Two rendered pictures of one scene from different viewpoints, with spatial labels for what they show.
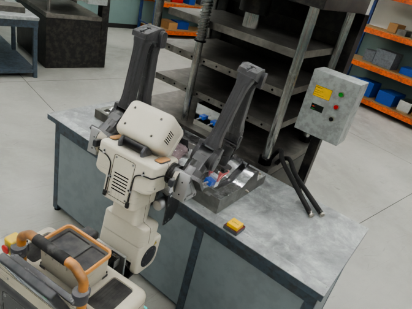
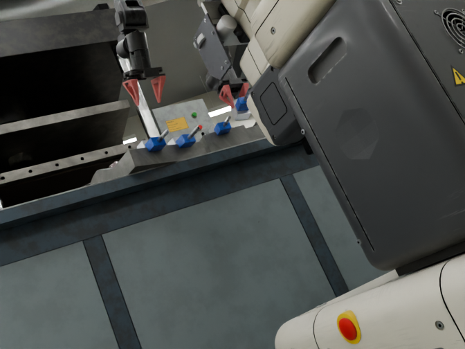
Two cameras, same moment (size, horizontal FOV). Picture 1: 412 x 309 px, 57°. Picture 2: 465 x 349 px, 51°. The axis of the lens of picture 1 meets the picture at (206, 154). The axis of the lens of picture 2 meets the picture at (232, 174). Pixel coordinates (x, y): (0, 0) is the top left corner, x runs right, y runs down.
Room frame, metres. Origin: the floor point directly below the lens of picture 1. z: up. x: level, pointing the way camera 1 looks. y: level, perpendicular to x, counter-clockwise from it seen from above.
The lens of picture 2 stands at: (0.89, 1.34, 0.32)
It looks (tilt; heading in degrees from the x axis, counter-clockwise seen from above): 15 degrees up; 302
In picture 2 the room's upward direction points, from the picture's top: 24 degrees counter-clockwise
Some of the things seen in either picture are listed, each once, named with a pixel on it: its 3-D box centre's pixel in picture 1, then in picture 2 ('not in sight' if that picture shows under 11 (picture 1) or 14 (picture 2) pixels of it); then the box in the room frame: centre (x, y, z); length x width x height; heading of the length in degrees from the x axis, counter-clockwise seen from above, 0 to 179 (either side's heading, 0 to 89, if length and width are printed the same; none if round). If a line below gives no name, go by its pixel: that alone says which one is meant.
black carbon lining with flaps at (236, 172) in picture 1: (225, 169); not in sight; (1.84, -0.12, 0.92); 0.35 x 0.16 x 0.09; 149
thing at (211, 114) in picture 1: (227, 114); not in sight; (2.82, -0.09, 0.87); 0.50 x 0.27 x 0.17; 149
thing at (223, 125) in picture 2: not in sight; (223, 127); (1.65, 0.05, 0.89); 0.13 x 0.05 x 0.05; 149
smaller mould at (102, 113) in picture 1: (110, 114); not in sight; (2.38, 0.71, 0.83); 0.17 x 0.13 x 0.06; 149
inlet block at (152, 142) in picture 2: not in sight; (157, 142); (1.71, 0.32, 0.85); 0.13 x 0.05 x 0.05; 166
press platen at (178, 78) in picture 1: (235, 92); not in sight; (2.96, -0.12, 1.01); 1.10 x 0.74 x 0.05; 59
